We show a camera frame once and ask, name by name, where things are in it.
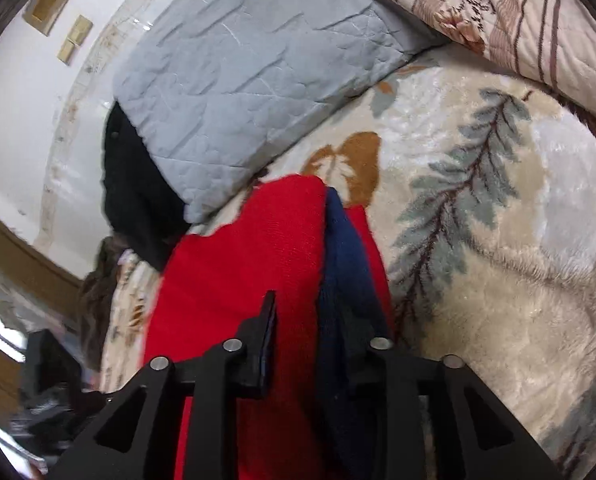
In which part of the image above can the grey quilted pillow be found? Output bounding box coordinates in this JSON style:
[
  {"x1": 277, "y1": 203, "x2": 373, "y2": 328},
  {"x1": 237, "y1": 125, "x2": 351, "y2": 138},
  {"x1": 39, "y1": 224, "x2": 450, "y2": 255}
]
[{"x1": 113, "y1": 0, "x2": 442, "y2": 224}]

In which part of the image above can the black garment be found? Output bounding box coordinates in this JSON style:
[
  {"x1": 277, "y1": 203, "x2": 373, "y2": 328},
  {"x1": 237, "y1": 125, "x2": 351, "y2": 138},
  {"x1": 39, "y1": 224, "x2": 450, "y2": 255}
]
[{"x1": 102, "y1": 103, "x2": 189, "y2": 272}]

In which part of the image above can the floral striped quilted pillow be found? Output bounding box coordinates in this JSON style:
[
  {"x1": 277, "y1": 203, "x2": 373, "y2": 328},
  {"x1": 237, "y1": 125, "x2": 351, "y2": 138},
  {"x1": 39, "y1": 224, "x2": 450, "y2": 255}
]
[{"x1": 390, "y1": 0, "x2": 596, "y2": 118}]

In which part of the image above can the dark brown fuzzy blanket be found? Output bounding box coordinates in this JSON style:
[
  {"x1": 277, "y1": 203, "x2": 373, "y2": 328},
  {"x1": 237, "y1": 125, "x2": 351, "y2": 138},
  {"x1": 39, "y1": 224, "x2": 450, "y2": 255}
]
[{"x1": 76, "y1": 233, "x2": 128, "y2": 372}]

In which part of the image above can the blue knitted garment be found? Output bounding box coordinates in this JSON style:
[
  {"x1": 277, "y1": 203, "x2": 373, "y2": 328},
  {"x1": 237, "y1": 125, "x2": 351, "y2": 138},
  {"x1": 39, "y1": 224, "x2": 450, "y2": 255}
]
[{"x1": 316, "y1": 188, "x2": 388, "y2": 366}]

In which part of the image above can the brown wooden mirrored wardrobe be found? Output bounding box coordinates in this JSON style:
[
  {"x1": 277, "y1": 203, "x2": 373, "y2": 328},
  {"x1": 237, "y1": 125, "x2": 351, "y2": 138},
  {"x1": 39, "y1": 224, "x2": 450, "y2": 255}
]
[{"x1": 0, "y1": 199, "x2": 86, "y2": 461}]

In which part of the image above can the beige leaf-pattern plush blanket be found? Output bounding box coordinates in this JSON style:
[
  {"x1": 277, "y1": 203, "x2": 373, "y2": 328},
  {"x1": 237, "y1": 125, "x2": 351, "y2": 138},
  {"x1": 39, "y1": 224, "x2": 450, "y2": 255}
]
[{"x1": 97, "y1": 41, "x2": 596, "y2": 480}]

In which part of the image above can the red knitted garment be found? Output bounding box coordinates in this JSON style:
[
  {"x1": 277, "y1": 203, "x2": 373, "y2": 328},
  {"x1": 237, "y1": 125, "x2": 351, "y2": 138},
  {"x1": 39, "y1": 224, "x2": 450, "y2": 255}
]
[{"x1": 142, "y1": 174, "x2": 393, "y2": 479}]

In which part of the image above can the small wall switch plate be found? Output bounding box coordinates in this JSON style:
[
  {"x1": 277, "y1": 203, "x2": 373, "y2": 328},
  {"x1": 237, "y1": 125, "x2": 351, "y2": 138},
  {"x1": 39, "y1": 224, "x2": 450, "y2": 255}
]
[{"x1": 57, "y1": 15, "x2": 92, "y2": 65}]

